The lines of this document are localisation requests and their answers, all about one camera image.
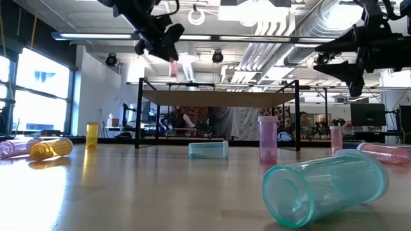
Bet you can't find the black computer monitor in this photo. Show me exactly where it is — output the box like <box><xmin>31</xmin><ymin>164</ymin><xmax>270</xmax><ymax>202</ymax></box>
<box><xmin>350</xmin><ymin>103</ymin><xmax>387</xmax><ymax>127</ymax></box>
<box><xmin>399</xmin><ymin>105</ymin><xmax>411</xmax><ymax>145</ymax></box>

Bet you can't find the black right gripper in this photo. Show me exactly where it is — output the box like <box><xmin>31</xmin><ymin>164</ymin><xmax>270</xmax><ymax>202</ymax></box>
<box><xmin>313</xmin><ymin>25</ymin><xmax>411</xmax><ymax>97</ymax></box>

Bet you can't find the purple pill bottle white cap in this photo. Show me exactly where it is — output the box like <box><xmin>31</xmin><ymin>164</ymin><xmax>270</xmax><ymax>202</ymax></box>
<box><xmin>258</xmin><ymin>115</ymin><xmax>279</xmax><ymax>164</ymax></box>
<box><xmin>0</xmin><ymin>137</ymin><xmax>43</xmax><ymax>159</ymax></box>

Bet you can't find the grey hanging cloth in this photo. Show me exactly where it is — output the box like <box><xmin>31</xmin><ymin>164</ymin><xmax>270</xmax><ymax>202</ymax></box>
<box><xmin>208</xmin><ymin>107</ymin><xmax>239</xmax><ymax>141</ymax></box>

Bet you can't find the large glass window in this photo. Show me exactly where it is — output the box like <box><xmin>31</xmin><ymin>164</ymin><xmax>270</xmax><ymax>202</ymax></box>
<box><xmin>0</xmin><ymin>47</ymin><xmax>76</xmax><ymax>135</ymax></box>

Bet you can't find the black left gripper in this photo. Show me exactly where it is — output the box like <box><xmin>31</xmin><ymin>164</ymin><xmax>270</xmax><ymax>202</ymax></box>
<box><xmin>123</xmin><ymin>4</ymin><xmax>186</xmax><ymax>62</ymax></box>

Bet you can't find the wooden shelf black metal frame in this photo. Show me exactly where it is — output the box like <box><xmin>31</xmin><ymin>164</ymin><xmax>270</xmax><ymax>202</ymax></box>
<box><xmin>134</xmin><ymin>78</ymin><xmax>302</xmax><ymax>152</ymax></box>

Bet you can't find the overhead light bar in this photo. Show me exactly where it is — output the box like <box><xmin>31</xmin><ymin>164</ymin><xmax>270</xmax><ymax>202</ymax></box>
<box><xmin>51</xmin><ymin>31</ymin><xmax>341</xmax><ymax>45</ymax></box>

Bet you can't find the person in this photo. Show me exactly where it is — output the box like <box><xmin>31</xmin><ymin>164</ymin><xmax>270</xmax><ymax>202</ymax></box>
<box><xmin>298</xmin><ymin>111</ymin><xmax>314</xmax><ymax>135</ymax></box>
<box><xmin>169</xmin><ymin>105</ymin><xmax>211</xmax><ymax>137</ymax></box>

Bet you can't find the pink pill bottle white cap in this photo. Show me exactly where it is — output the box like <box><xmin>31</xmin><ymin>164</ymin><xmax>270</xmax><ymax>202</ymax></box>
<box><xmin>169</xmin><ymin>59</ymin><xmax>179</xmax><ymax>78</ymax></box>
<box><xmin>329</xmin><ymin>126</ymin><xmax>344</xmax><ymax>156</ymax></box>
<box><xmin>356</xmin><ymin>142</ymin><xmax>411</xmax><ymax>166</ymax></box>

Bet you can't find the brown patterned cloth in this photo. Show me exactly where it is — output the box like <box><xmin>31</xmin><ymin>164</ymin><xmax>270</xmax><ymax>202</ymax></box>
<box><xmin>259</xmin><ymin>107</ymin><xmax>292</xmax><ymax>135</ymax></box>

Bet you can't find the black ceiling-mounted device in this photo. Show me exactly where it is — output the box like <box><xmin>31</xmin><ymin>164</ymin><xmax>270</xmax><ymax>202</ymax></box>
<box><xmin>315</xmin><ymin>52</ymin><xmax>335</xmax><ymax>66</ymax></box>

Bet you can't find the teal pill bottle white cap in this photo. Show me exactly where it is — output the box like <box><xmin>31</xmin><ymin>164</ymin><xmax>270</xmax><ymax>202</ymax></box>
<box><xmin>261</xmin><ymin>148</ymin><xmax>390</xmax><ymax>229</ymax></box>
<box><xmin>188</xmin><ymin>141</ymin><xmax>230</xmax><ymax>160</ymax></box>

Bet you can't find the amber pill bottle white cap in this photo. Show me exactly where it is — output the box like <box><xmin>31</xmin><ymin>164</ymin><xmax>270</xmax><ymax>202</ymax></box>
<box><xmin>85</xmin><ymin>122</ymin><xmax>100</xmax><ymax>150</ymax></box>
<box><xmin>29</xmin><ymin>137</ymin><xmax>74</xmax><ymax>162</ymax></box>

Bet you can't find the white printed hanging cloth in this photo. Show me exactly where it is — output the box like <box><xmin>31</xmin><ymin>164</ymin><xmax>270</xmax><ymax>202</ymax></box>
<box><xmin>231</xmin><ymin>107</ymin><xmax>260</xmax><ymax>141</ymax></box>

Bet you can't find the white coiled cable ring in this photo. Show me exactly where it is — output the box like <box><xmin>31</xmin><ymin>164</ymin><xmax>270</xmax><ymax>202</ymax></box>
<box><xmin>188</xmin><ymin>8</ymin><xmax>206</xmax><ymax>26</ymax></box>

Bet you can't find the yellow hanging strap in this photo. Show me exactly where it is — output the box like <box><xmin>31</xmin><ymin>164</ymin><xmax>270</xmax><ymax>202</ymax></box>
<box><xmin>30</xmin><ymin>0</ymin><xmax>40</xmax><ymax>49</ymax></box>

